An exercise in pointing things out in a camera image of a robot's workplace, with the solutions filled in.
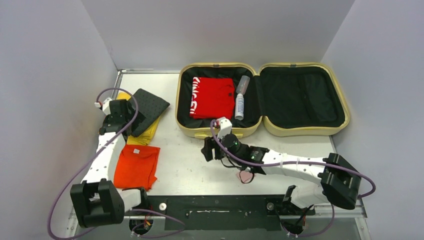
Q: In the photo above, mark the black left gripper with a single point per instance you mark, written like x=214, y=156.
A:
x=139, y=118

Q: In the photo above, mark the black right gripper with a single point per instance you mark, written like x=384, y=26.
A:
x=210, y=149

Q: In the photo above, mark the dark grey dotted cloth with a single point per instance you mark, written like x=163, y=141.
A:
x=150, y=108

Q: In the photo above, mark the white spray bottle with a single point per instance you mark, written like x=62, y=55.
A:
x=239, y=107

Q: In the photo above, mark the red printed t-shirt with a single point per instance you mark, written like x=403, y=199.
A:
x=212, y=98

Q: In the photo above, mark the clear plastic cup bottle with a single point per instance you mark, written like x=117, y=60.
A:
x=243, y=84

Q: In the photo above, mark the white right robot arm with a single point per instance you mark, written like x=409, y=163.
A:
x=332, y=179

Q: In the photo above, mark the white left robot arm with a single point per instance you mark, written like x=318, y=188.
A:
x=96, y=200

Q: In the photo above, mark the yellow folded t-shirt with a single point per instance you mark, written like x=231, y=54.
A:
x=145, y=138

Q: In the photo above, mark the pink square sponge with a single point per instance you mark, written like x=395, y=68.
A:
x=245, y=177

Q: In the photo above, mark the orange folded t-shirt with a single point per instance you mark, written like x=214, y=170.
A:
x=136, y=167

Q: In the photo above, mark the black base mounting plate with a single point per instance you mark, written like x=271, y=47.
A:
x=228, y=212

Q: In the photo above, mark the yellow open suitcase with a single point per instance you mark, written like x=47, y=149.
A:
x=289, y=98

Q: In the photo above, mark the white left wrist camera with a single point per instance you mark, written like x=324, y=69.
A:
x=104, y=106

